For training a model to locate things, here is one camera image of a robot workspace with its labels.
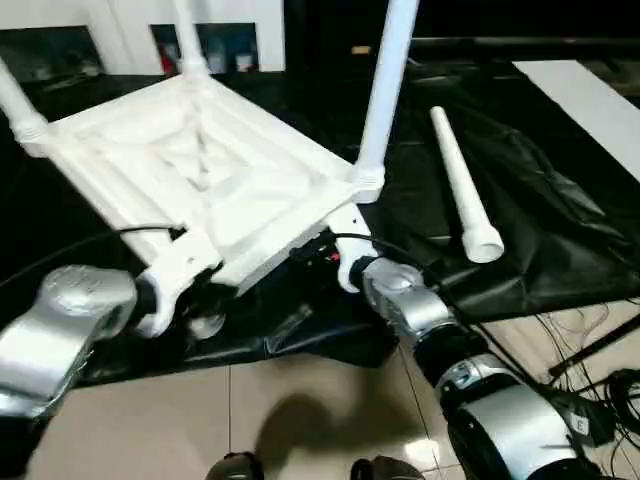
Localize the white plastic table leg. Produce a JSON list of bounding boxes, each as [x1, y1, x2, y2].
[[349, 0, 421, 204], [172, 0, 210, 87], [429, 106, 505, 265], [0, 57, 51, 147]]

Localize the white plastic table top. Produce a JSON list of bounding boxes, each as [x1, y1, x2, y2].
[[19, 74, 386, 301]]

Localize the black left robot foot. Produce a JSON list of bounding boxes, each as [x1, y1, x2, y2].
[[207, 451, 262, 480]]

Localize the black mat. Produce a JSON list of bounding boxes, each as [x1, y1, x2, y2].
[[0, 54, 640, 374]]

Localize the white cabinet with glass doors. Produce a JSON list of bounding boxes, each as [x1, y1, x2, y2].
[[0, 0, 287, 77]]

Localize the white flat board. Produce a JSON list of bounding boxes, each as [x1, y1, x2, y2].
[[512, 59, 640, 182]]

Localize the black box with label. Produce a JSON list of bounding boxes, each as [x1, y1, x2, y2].
[[547, 388, 615, 447]]

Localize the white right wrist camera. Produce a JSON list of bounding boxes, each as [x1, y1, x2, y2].
[[335, 202, 375, 295]]

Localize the black rail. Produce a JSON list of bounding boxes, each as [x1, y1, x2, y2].
[[414, 35, 640, 50]]

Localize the black cable bundle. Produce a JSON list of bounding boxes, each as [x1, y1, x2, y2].
[[594, 367, 640, 480]]

